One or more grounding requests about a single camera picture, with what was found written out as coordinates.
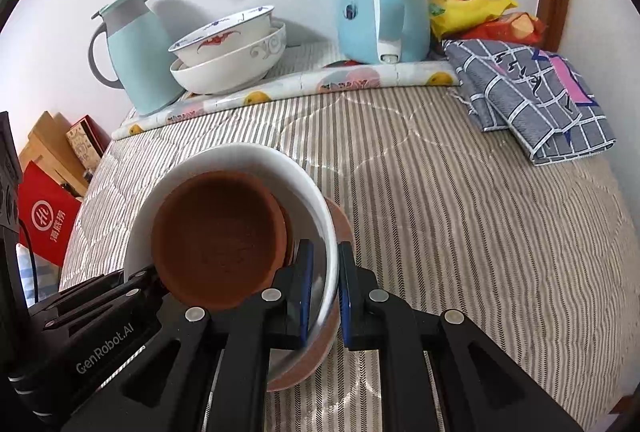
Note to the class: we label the teal thermos jug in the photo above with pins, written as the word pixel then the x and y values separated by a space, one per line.
pixel 140 61

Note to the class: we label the small brown bowl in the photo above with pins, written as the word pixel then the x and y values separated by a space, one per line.
pixel 289 237
pixel 220 242

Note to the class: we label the red chip bag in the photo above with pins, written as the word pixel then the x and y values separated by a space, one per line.
pixel 505 31

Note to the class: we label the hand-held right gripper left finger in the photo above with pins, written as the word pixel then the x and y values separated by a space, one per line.
pixel 305 292

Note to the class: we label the blue patterned porcelain bowl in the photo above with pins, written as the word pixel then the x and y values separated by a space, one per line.
pixel 225 46

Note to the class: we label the rolled printed plastic sheet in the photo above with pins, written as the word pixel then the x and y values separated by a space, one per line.
pixel 300 86

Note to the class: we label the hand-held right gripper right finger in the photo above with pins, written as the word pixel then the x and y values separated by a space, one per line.
pixel 345 292

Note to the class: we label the large white bowl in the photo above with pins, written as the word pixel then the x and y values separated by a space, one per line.
pixel 230 76

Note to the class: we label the cardboard boxes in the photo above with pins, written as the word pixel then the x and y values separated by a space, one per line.
pixel 45 141

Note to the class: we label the pink square plate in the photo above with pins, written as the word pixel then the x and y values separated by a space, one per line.
pixel 344 222

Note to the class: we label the yellow chip bag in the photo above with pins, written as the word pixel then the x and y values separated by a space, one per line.
pixel 470 6

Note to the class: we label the blue checked cloth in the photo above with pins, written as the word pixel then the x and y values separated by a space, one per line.
pixel 24 284

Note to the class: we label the grey checked cloth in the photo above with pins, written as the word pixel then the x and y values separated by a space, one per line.
pixel 530 101

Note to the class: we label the patterned cardboard box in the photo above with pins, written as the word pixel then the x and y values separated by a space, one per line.
pixel 85 141

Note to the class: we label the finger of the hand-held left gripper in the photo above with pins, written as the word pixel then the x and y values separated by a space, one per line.
pixel 110 309
pixel 115 283

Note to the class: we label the small white bowl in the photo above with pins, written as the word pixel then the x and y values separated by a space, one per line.
pixel 280 171

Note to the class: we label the red paper bag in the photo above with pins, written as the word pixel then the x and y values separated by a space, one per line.
pixel 45 222

